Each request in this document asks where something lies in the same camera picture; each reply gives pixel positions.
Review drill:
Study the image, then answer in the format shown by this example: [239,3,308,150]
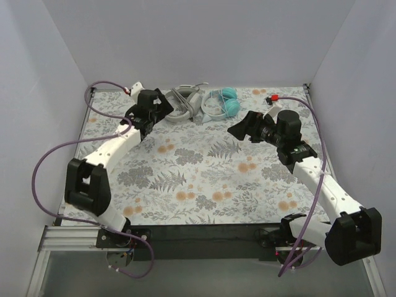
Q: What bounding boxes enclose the aluminium frame rail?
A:
[24,225,106,297]

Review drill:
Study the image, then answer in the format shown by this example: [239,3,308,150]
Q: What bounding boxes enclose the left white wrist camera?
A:
[124,81,145,100]

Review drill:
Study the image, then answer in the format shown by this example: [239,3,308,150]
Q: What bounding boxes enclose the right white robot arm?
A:
[227,110,382,266]

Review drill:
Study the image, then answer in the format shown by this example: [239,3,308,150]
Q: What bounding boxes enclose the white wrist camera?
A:
[265,94,282,118]
[124,81,145,100]

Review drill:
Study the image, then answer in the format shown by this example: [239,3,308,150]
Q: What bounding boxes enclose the floral table mat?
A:
[57,87,347,225]

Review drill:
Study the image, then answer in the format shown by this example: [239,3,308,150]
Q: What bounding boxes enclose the teal white headphones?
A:
[201,87,241,123]

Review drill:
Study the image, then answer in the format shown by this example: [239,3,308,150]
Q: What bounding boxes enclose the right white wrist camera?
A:
[265,94,282,118]

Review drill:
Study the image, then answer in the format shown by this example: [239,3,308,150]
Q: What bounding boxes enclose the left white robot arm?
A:
[64,88,173,248]

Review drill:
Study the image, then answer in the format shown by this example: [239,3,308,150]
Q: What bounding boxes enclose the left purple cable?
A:
[31,80,155,279]

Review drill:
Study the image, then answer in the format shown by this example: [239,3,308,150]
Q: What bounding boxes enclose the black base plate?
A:
[95,223,293,263]

